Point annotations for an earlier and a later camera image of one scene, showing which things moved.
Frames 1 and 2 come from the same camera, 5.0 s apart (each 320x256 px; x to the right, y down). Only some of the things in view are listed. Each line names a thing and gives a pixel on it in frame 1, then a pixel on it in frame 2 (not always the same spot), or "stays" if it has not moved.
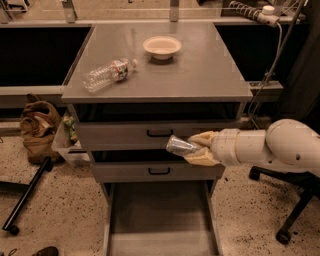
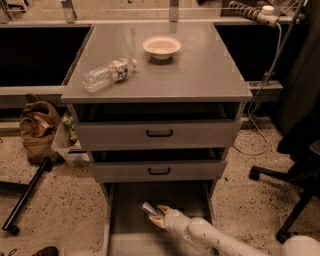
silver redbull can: [180, 147] -> [147, 207]
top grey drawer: [144, 135] stays
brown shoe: [47, 251] stays
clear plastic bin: [66, 143] stays
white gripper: [225, 146] -> [173, 219]
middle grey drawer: [156, 172] stays
